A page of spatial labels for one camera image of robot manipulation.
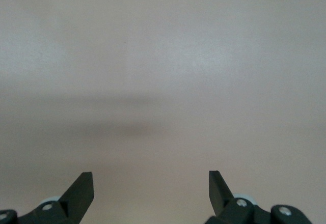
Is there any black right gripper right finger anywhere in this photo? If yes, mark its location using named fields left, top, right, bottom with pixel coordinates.
left=206, top=170, right=313, bottom=224

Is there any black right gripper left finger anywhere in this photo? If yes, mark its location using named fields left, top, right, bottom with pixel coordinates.
left=0, top=172, right=95, bottom=224

